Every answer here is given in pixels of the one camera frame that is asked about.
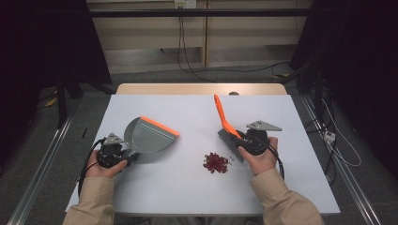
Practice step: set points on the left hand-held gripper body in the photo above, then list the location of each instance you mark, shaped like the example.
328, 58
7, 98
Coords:
109, 154

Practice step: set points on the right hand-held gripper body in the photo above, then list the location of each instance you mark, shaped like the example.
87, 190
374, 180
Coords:
256, 140

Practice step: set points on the grey dustpan with orange edge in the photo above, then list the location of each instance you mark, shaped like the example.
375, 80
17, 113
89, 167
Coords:
147, 137

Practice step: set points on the orange brush with grey bristles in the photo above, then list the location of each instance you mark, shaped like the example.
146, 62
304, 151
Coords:
222, 115

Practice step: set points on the group of red beans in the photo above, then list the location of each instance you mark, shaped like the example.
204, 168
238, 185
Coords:
216, 163

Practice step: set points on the person's left hand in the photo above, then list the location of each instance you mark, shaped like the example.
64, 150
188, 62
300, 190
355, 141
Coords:
101, 172

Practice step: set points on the person's right hand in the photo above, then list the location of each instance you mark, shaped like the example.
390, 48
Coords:
261, 162

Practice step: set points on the white power adapter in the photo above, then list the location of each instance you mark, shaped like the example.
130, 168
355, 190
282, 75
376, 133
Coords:
329, 136

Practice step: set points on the black metal stand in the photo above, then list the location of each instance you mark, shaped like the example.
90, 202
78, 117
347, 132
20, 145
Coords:
317, 90
61, 100

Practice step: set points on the wooden table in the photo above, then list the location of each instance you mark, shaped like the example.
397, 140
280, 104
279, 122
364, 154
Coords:
175, 89

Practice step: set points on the black horizontal bar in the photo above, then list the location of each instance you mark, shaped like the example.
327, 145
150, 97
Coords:
200, 12

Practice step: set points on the black curtain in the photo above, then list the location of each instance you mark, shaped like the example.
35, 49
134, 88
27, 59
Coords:
359, 47
37, 40

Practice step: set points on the aluminium floor rail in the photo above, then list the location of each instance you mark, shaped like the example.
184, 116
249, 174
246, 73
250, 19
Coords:
43, 162
347, 175

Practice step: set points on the white wall socket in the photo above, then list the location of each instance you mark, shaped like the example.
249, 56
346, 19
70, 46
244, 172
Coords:
185, 3

